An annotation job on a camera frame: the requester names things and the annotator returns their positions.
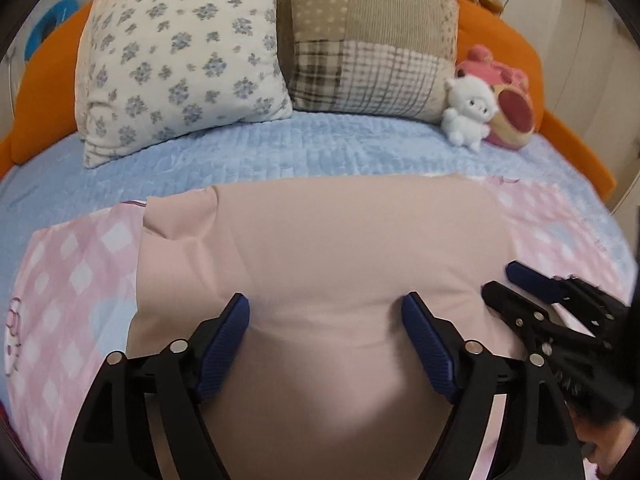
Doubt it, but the pale pink garment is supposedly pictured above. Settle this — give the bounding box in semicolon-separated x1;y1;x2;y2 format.
127;176;521;479

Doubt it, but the beige patchwork pillow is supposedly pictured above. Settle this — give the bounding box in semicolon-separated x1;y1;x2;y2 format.
288;0;459;122

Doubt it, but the orange headboard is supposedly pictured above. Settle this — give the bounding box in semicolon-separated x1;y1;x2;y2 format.
1;0;616;200

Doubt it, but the white plush toy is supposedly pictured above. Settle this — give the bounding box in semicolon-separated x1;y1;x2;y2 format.
440;75;499;153

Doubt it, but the person's right hand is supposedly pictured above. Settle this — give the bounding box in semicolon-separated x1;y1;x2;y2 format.
570;408;636;479

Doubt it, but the blue floral white pillow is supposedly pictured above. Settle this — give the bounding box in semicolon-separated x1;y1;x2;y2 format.
75;0;292;168

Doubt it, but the light blue quilted bedspread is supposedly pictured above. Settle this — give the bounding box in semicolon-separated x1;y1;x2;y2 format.
0;109;639;411

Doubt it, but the blue round object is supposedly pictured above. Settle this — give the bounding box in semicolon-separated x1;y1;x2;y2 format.
24;0;79;62

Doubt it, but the pink Hello Kitty blanket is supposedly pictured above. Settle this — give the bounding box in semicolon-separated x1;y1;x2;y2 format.
3;178;632;479

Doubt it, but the pink plush toy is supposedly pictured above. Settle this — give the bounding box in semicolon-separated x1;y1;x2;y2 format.
457;44;535;151

